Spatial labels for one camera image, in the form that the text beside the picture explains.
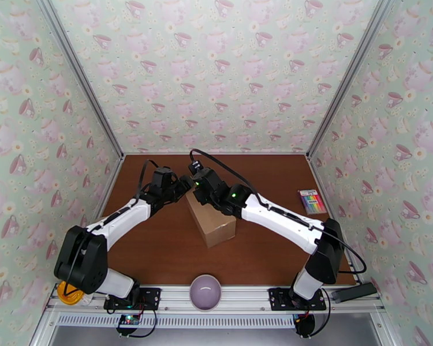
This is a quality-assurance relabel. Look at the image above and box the brown cardboard box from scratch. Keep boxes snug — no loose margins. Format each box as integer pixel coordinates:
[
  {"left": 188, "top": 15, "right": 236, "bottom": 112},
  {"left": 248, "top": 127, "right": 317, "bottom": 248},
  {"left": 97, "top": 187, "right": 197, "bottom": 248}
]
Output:
[{"left": 185, "top": 190, "right": 237, "bottom": 249}]

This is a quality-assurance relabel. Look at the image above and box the pack of coloured pens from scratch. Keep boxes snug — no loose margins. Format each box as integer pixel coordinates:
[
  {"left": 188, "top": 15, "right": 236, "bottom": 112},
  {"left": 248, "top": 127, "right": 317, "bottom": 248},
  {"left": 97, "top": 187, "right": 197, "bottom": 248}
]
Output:
[{"left": 298, "top": 189, "right": 327, "bottom": 215}]

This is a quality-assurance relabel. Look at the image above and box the purple bowl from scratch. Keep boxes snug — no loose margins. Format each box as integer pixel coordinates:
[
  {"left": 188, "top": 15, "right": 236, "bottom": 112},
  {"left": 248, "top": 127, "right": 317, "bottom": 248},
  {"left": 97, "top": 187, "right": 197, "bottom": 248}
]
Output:
[{"left": 189, "top": 273, "right": 223, "bottom": 312}]

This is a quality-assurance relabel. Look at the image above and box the small circuit board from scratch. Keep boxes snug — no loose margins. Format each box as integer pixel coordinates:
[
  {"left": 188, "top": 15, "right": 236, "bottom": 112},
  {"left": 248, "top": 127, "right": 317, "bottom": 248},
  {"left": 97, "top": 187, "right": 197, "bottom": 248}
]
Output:
[{"left": 117, "top": 314, "right": 142, "bottom": 329}]

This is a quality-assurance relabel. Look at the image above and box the black round controller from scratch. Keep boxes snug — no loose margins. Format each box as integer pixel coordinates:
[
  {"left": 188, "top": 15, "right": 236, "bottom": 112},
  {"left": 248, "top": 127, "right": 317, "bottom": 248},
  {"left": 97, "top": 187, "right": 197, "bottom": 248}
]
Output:
[{"left": 294, "top": 314, "right": 316, "bottom": 337}]

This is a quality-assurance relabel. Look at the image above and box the black rectangular adapter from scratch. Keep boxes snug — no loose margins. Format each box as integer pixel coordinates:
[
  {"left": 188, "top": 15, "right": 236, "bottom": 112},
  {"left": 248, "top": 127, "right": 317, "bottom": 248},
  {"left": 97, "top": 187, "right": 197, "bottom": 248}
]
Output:
[{"left": 331, "top": 281, "right": 378, "bottom": 303}]

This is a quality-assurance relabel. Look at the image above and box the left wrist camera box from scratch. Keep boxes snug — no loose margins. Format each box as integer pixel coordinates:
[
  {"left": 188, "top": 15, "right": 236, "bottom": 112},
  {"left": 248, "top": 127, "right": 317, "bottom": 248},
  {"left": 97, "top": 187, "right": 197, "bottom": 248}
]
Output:
[{"left": 152, "top": 167, "right": 177, "bottom": 185}]

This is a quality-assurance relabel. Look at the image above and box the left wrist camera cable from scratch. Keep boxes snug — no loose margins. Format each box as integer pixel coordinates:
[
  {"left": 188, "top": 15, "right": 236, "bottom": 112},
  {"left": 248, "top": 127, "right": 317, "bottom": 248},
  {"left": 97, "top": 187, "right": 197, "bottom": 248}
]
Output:
[{"left": 135, "top": 159, "right": 159, "bottom": 204}]

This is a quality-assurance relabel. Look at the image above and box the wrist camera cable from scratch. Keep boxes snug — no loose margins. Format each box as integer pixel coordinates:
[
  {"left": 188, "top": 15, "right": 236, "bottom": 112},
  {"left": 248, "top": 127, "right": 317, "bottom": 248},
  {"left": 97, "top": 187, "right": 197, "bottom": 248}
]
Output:
[
  {"left": 135, "top": 159, "right": 159, "bottom": 204},
  {"left": 189, "top": 148, "right": 367, "bottom": 274}
]

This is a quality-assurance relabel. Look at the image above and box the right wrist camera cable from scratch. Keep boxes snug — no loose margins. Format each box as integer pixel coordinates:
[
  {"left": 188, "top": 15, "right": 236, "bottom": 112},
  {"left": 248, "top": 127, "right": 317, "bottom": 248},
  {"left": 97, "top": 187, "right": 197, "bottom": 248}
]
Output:
[{"left": 189, "top": 148, "right": 367, "bottom": 274}]

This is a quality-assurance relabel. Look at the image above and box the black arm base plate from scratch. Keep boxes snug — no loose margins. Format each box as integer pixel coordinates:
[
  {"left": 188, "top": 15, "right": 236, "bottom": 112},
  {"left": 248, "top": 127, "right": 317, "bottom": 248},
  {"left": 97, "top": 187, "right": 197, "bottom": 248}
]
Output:
[
  {"left": 268, "top": 287, "right": 327, "bottom": 311},
  {"left": 103, "top": 287, "right": 162, "bottom": 311}
]

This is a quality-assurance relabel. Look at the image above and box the aluminium mounting rail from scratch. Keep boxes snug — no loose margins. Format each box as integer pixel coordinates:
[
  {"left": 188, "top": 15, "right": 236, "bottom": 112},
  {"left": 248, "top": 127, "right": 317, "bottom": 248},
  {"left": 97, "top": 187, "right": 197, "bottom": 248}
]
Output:
[{"left": 44, "top": 283, "right": 385, "bottom": 313}]

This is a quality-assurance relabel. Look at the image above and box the white perforated cable tray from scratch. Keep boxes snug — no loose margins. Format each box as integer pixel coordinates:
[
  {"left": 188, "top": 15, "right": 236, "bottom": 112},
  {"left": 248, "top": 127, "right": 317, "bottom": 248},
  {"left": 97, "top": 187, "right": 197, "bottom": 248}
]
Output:
[{"left": 55, "top": 314, "right": 298, "bottom": 329}]

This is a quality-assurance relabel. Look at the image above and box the aluminium frame post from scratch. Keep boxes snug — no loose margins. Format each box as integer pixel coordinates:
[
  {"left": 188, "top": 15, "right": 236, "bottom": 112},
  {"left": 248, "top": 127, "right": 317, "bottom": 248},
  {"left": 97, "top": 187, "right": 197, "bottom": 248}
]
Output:
[
  {"left": 34, "top": 0, "right": 125, "bottom": 159},
  {"left": 305, "top": 0, "right": 398, "bottom": 160}
]

